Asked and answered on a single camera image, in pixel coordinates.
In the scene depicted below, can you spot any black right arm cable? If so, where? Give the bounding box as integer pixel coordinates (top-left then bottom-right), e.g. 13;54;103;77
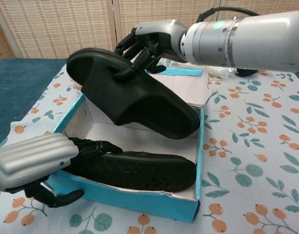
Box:
197;6;260;21

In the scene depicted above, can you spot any floral leaf print tablecloth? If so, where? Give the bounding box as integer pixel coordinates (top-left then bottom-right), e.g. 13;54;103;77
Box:
0;58;299;234

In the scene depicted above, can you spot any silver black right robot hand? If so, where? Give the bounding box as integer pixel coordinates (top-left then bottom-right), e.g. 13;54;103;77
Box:
113;19;189;81

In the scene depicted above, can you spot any black shoe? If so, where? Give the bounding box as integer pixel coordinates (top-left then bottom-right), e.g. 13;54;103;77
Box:
66;48;201;139
66;150;198;195

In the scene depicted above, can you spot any astronaut plush toy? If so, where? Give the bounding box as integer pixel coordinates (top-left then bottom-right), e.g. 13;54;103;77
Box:
237;69;259;78

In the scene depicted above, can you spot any white and teal shoebox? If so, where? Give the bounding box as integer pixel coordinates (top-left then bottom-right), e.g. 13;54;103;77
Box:
53;67;213;223

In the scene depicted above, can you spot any clear plastic tubes bundle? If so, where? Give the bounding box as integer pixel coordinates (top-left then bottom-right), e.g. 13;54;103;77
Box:
168;60;238;78

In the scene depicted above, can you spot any woven bamboo folding screen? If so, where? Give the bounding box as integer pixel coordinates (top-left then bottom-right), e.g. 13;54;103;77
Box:
0;0;299;61

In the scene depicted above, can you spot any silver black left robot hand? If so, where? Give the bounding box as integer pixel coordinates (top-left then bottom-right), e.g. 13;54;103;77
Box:
0;133;123;208

